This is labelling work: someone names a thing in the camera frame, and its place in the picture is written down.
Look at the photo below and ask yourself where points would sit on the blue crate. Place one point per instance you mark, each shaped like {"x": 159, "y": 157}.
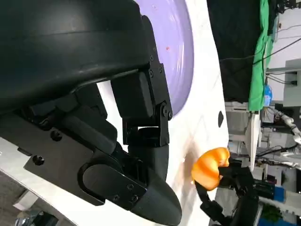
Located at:
{"x": 288, "y": 194}

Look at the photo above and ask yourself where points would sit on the white board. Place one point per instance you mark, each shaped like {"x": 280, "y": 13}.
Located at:
{"x": 252, "y": 141}

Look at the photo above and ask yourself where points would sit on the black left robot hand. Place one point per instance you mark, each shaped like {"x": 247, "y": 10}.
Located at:
{"x": 70, "y": 47}

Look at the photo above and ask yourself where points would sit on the lilac plate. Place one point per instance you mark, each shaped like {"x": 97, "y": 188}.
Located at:
{"x": 176, "y": 51}

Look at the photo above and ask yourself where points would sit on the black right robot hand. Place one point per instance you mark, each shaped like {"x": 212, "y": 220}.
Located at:
{"x": 242, "y": 188}

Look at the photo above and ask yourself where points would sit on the orange and white bread roll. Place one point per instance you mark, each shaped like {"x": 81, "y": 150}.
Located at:
{"x": 209, "y": 167}

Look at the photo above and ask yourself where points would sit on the black table grommet cap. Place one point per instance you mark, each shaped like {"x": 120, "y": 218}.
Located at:
{"x": 220, "y": 118}

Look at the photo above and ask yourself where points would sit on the black backdrop cloth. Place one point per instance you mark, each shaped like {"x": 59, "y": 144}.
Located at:
{"x": 235, "y": 47}

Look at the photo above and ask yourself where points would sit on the blue labelled bottle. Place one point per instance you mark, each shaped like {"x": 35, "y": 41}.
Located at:
{"x": 268, "y": 94}

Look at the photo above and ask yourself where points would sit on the grey cabinet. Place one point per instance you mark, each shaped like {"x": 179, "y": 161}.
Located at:
{"x": 292, "y": 82}

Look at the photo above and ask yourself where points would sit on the green cloth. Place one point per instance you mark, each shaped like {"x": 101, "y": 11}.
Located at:
{"x": 259, "y": 70}

